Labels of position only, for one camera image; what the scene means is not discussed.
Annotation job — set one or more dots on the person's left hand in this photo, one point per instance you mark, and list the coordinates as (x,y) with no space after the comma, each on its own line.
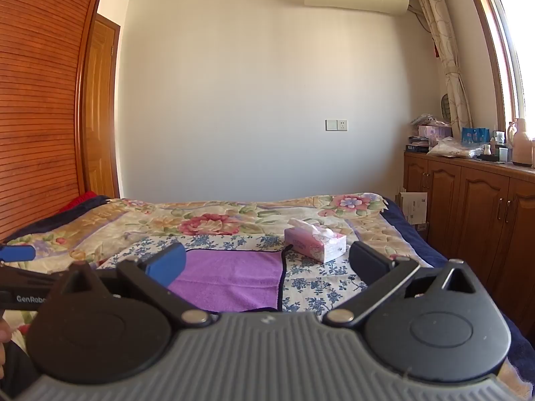
(3,334)

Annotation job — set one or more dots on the pink thermos jug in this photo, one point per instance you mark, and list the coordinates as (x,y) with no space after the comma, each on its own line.
(522,144)

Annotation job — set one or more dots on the white wall socket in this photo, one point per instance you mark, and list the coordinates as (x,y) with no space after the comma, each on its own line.
(336,125)

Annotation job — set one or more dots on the pink patterned box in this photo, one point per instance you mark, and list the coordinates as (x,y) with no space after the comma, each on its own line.
(434,133)

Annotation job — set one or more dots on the clear plastic bag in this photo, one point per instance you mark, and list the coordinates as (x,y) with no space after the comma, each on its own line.
(453,147)

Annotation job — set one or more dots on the small white bottle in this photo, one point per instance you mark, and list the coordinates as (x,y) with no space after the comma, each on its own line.
(487,150)

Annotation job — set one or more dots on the floral quilt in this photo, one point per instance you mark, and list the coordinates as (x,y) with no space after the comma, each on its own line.
(217,219)

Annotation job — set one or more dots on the dark book stack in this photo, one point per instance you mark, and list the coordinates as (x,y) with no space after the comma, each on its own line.
(417,145)

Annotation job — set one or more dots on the grey fan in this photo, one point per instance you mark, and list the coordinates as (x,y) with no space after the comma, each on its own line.
(447,108)

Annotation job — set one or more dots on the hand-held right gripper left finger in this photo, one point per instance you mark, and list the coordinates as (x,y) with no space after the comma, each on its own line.
(169,264)

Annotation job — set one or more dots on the wooden cabinet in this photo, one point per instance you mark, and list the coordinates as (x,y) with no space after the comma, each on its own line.
(472,204)

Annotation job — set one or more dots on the purple towel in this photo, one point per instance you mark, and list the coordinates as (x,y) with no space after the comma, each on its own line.
(234,277)

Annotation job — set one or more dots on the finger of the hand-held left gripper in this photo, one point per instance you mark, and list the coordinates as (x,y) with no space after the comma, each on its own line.
(17,254)

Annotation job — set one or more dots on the white cardboard box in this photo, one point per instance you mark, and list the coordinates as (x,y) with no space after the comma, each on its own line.
(413,208)

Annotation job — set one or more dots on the wooden framed window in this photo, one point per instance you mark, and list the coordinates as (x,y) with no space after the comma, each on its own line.
(508,41)

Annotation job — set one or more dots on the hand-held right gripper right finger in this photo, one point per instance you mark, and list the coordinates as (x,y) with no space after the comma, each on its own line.
(368,262)

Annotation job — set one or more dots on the red cloth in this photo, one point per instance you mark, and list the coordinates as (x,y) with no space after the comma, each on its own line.
(79,201)

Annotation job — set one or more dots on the patterned beige curtain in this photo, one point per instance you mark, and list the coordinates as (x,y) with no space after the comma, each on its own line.
(447,54)

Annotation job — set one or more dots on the wooden louvered wardrobe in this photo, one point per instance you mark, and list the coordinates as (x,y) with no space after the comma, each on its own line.
(37,100)

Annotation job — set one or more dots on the pink tissue box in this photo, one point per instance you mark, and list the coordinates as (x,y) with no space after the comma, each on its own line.
(314,243)

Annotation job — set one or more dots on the blue packaging box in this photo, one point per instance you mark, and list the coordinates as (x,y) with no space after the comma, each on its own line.
(475,136)

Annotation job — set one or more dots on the blue floral bed sheet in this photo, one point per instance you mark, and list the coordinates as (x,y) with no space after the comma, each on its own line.
(311,284)

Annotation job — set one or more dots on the wooden door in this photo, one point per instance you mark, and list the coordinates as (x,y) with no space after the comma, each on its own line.
(100,112)

